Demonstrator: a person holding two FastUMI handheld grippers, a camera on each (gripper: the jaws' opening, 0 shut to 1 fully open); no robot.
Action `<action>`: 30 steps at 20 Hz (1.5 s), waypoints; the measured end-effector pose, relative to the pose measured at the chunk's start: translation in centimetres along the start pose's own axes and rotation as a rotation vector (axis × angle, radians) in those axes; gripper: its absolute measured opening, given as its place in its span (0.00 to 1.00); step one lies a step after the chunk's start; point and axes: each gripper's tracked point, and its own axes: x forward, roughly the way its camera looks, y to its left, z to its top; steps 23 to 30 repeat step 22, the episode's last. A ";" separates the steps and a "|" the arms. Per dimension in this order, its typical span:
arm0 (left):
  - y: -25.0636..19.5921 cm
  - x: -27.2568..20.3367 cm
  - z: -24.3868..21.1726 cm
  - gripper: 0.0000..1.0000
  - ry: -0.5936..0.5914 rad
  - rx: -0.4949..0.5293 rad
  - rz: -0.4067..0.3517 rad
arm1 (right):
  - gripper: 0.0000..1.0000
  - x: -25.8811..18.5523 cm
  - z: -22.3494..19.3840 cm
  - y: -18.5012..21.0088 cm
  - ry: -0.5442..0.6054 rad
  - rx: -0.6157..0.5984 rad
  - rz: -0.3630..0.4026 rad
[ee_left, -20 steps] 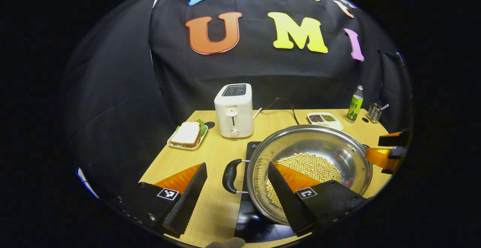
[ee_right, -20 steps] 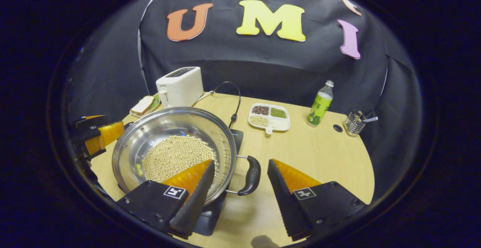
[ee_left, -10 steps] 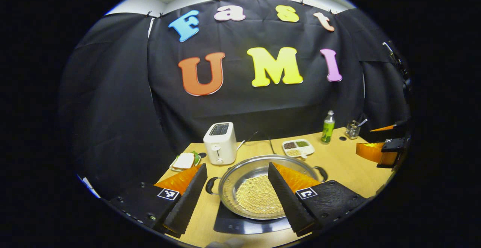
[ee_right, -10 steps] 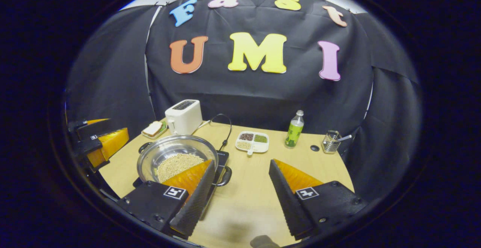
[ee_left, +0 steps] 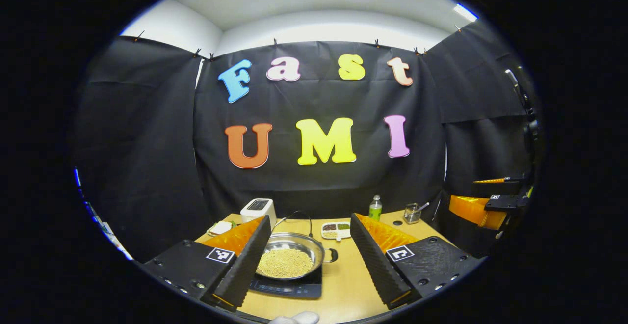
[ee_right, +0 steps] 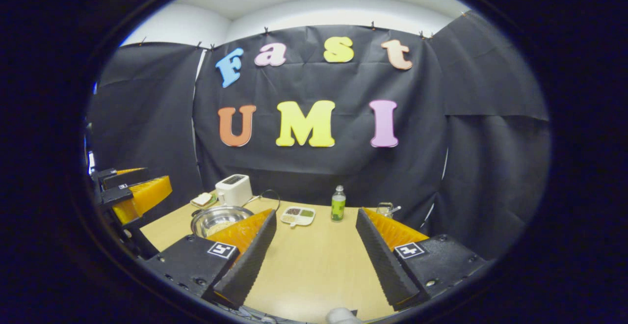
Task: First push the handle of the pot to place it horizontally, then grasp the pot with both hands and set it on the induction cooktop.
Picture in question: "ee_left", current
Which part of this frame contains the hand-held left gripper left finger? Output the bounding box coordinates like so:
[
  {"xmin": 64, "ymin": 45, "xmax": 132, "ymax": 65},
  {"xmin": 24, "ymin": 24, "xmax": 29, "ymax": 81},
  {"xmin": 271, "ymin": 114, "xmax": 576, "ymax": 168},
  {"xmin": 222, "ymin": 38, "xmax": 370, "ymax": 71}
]
[{"xmin": 139, "ymin": 215, "xmax": 272, "ymax": 311}]

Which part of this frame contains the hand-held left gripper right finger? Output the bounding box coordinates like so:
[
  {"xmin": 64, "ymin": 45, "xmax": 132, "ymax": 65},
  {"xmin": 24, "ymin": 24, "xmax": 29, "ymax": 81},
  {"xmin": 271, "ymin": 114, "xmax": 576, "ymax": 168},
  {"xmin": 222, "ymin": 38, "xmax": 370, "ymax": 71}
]
[{"xmin": 349, "ymin": 213, "xmax": 484, "ymax": 310}]

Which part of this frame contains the stainless steel pot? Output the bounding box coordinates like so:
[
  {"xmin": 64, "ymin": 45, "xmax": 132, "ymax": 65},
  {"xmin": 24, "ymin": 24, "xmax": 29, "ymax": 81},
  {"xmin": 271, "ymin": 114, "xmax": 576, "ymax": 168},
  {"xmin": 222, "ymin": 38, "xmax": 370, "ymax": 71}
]
[{"xmin": 255, "ymin": 232, "xmax": 339, "ymax": 280}]

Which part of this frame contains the black induction cooktop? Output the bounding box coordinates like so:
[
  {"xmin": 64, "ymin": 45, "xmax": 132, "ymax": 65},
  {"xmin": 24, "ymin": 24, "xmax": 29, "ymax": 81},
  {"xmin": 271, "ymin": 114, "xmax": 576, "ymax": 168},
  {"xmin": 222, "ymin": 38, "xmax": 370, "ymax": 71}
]
[{"xmin": 249, "ymin": 264, "xmax": 323, "ymax": 299}]

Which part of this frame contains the pile of soybeans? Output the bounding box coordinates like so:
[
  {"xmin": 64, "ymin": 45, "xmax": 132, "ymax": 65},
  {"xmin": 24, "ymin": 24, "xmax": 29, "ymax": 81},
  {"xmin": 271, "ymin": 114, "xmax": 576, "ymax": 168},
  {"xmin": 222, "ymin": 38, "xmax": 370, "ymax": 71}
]
[{"xmin": 257, "ymin": 248, "xmax": 314, "ymax": 279}]

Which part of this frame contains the sandwich on small plate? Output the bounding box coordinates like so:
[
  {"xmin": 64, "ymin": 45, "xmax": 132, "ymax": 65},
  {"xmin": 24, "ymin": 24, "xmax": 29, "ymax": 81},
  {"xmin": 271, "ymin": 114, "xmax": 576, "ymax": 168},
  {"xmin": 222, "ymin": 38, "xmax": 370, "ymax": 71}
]
[{"xmin": 207, "ymin": 220, "xmax": 236, "ymax": 237}]

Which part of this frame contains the white divided bean dish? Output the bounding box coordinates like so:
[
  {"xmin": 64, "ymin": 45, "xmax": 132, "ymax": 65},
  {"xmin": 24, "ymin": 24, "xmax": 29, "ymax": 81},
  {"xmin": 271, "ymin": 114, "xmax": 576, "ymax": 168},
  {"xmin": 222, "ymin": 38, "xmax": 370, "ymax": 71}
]
[{"xmin": 321, "ymin": 221, "xmax": 352, "ymax": 242}]

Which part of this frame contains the white toaster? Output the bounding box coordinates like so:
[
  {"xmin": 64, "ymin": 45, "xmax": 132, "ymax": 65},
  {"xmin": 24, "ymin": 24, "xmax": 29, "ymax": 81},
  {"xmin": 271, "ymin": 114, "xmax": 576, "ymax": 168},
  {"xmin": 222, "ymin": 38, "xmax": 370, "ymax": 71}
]
[{"xmin": 240, "ymin": 198, "xmax": 277, "ymax": 230}]

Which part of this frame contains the white cloth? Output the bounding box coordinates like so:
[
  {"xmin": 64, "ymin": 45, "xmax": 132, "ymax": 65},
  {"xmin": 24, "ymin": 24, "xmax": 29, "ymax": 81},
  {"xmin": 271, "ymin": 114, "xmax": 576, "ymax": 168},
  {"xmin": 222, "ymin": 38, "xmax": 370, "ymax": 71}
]
[{"xmin": 269, "ymin": 311, "xmax": 320, "ymax": 324}]

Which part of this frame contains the small ceiling light panel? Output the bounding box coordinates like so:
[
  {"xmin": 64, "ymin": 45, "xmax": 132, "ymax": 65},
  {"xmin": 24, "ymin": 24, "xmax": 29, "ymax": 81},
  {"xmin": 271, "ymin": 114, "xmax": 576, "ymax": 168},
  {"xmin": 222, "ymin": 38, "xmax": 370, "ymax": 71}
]
[{"xmin": 452, "ymin": 3, "xmax": 479, "ymax": 23}]

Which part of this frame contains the row of small cloth clips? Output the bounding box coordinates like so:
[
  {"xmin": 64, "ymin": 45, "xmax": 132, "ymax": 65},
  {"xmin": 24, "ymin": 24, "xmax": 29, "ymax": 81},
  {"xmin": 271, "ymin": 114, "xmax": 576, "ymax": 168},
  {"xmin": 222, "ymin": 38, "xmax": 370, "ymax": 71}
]
[{"xmin": 134, "ymin": 25, "xmax": 465, "ymax": 62}]

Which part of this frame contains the black power cable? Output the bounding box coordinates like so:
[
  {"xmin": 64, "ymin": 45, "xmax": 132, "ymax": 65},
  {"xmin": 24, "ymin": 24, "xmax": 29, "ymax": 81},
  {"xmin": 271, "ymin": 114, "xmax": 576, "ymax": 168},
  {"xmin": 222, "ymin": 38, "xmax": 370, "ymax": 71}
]
[{"xmin": 285, "ymin": 210, "xmax": 314, "ymax": 237}]

